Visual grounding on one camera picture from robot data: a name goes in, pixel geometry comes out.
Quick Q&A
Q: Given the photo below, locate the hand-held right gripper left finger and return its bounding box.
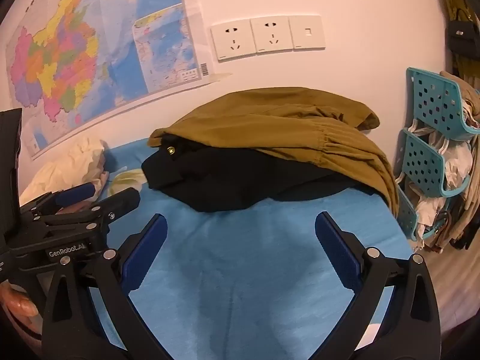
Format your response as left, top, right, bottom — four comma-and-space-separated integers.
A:
41, 213, 177, 360

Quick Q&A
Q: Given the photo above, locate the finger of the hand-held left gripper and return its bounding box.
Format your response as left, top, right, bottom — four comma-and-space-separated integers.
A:
20, 183, 95, 219
34, 187, 142, 238

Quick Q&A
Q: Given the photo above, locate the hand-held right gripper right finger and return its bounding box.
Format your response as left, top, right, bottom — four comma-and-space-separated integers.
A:
307, 211, 441, 360

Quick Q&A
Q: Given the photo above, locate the olive green garment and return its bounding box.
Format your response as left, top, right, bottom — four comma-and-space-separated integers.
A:
147, 87, 400, 218

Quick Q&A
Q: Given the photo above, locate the person's left hand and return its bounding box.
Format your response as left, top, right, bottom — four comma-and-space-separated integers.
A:
0, 280, 40, 317

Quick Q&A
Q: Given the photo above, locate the cream garment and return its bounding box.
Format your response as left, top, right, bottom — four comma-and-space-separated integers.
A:
19, 135, 109, 207

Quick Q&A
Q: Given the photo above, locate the blue printed bed sheet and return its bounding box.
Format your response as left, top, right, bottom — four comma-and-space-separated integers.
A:
90, 139, 413, 360

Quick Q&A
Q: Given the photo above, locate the black garment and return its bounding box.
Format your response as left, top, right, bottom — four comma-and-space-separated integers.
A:
141, 139, 377, 213

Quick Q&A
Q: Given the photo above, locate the teal plastic storage rack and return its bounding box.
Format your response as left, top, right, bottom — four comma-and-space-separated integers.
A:
397, 67, 480, 241

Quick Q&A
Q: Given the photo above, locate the white crumpled cloth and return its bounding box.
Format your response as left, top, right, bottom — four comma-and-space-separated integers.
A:
410, 120, 473, 250

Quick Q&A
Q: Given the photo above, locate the black handbag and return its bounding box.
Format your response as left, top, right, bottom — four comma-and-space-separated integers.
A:
448, 5, 480, 61

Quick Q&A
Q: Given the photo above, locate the colourful wall map poster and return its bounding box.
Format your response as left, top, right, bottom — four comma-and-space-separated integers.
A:
5, 0, 212, 160

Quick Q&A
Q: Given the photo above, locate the white wall socket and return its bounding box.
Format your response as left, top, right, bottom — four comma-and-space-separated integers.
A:
210, 19, 256, 62
250, 17, 294, 54

